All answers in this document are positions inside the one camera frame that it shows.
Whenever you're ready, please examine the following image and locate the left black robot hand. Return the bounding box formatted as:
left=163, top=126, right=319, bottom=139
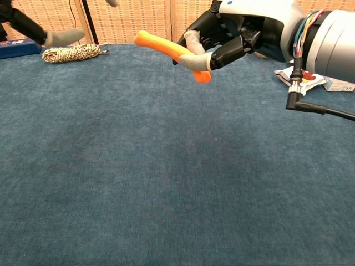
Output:
left=0, top=0, right=119, bottom=47

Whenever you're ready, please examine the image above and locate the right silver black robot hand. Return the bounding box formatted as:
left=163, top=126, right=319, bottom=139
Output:
left=171, top=0, right=306, bottom=73

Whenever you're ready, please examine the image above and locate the orange stick toy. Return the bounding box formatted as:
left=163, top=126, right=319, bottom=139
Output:
left=133, top=30, right=212, bottom=85

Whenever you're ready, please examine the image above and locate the dark blue long box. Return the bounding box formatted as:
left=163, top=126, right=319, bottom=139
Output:
left=0, top=38, right=43, bottom=60

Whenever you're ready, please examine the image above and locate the white red yellow snack packet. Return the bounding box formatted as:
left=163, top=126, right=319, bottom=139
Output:
left=273, top=66, right=327, bottom=96

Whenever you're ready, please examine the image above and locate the white blue carton box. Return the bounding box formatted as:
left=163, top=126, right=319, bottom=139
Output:
left=323, top=77, right=355, bottom=92

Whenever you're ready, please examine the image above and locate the bamboo folding screen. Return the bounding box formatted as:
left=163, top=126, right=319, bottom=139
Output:
left=0, top=0, right=355, bottom=47

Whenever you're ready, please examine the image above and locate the blue velvet tablecloth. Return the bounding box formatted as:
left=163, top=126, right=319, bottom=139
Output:
left=0, top=41, right=355, bottom=266

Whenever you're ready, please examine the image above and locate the thin black hanging cable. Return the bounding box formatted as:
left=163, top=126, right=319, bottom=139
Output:
left=69, top=0, right=80, bottom=45

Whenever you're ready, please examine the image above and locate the coiled beige patterned rope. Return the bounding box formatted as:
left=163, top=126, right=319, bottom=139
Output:
left=42, top=43, right=114, bottom=64

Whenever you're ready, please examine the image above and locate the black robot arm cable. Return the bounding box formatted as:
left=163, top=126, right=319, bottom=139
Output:
left=285, top=58, right=355, bottom=121

